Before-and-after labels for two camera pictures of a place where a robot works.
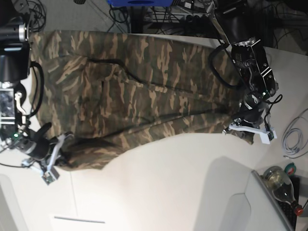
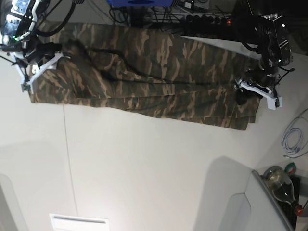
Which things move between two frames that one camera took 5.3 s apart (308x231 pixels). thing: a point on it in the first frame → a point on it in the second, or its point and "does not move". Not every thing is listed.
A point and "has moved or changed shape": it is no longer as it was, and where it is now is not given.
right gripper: (251, 120) → (256, 86)
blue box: (140, 3) does not move
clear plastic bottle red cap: (276, 178) does not move
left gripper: (42, 151) → (35, 56)
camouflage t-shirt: (112, 92) has moved or changed shape
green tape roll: (290, 169) does not move
